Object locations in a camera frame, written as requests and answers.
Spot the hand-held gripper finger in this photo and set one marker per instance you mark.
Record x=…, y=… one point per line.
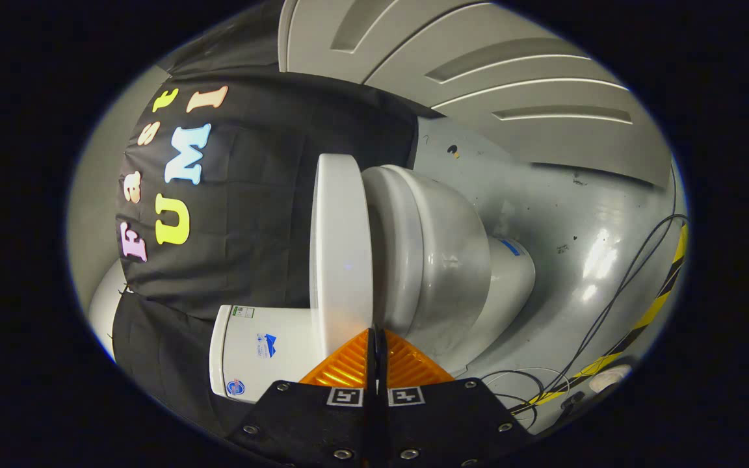
x=382, y=377
x=372, y=377

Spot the white toilet lid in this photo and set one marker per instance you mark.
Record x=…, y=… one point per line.
x=341, y=260

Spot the white ceramic toilet with tank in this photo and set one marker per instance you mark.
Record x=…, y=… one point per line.
x=439, y=260

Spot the black backdrop cloth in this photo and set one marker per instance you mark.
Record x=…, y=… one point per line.
x=264, y=214

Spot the white rounded object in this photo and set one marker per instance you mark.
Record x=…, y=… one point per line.
x=610, y=378

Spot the yellow black floor tape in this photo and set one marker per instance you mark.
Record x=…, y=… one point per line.
x=647, y=318

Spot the white cabinet with drawers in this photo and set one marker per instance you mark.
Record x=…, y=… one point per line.
x=478, y=78

